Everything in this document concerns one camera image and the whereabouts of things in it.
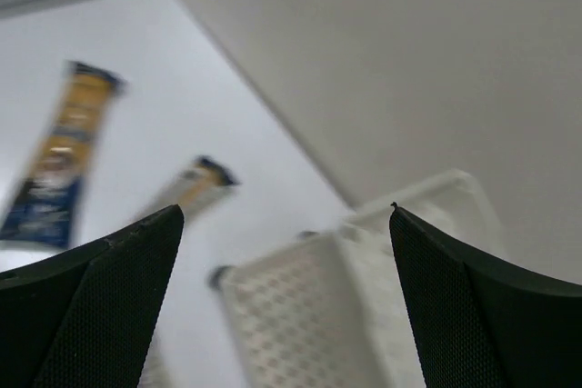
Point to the yellow blue spaghetti bag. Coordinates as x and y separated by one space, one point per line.
43 209

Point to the white two-tier shelf cart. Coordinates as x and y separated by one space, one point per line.
328 310

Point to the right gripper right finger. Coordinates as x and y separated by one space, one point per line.
480 321

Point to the upright blue spaghetti bag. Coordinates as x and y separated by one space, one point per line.
196 189

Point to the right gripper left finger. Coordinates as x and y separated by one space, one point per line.
86 317

